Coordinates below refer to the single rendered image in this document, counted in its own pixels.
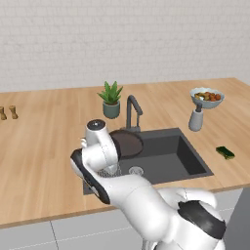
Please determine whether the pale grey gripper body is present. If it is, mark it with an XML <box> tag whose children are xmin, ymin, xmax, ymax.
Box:
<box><xmin>97</xmin><ymin>162</ymin><xmax>122</xmax><ymax>179</ymax></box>

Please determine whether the dark round pan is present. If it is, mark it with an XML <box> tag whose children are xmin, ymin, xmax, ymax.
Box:
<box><xmin>108</xmin><ymin>129</ymin><xmax>145</xmax><ymax>160</ymax></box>

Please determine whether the dark grey sink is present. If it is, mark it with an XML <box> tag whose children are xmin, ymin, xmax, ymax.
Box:
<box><xmin>82</xmin><ymin>127</ymin><xmax>215</xmax><ymax>196</ymax></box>

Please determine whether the green sponge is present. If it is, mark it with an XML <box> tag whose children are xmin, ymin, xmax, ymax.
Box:
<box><xmin>215</xmin><ymin>146</ymin><xmax>236</xmax><ymax>161</ymax></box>

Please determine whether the grey drawer front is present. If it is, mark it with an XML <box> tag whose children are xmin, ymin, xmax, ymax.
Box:
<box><xmin>50</xmin><ymin>208</ymin><xmax>138</xmax><ymax>244</ymax></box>
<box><xmin>212</xmin><ymin>188</ymin><xmax>244</xmax><ymax>213</ymax></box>

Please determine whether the dark grey tap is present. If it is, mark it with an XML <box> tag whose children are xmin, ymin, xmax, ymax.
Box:
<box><xmin>124</xmin><ymin>94</ymin><xmax>144</xmax><ymax>133</ymax></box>

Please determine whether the green plant in grey pot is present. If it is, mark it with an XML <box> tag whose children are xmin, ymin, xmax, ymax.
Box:
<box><xmin>97</xmin><ymin>80</ymin><xmax>124</xmax><ymax>120</ymax></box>

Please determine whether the grey soap dispenser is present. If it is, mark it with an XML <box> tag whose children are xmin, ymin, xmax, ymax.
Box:
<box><xmin>187</xmin><ymin>103</ymin><xmax>205</xmax><ymax>133</ymax></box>

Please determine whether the grey cupboard door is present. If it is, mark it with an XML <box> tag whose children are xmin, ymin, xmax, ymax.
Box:
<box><xmin>0</xmin><ymin>220</ymin><xmax>57</xmax><ymax>250</ymax></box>

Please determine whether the wooden shaker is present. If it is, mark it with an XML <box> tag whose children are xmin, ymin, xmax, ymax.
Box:
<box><xmin>0</xmin><ymin>105</ymin><xmax>8</xmax><ymax>121</ymax></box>
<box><xmin>8</xmin><ymin>104</ymin><xmax>20</xmax><ymax>120</ymax></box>

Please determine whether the pale blue bowl of fruit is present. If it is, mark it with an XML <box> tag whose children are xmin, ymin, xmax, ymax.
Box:
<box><xmin>188</xmin><ymin>86</ymin><xmax>226</xmax><ymax>110</ymax></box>

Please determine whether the dark grey dishwasher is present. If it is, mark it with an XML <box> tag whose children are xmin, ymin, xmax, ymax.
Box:
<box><xmin>224</xmin><ymin>187</ymin><xmax>250</xmax><ymax>250</ymax></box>

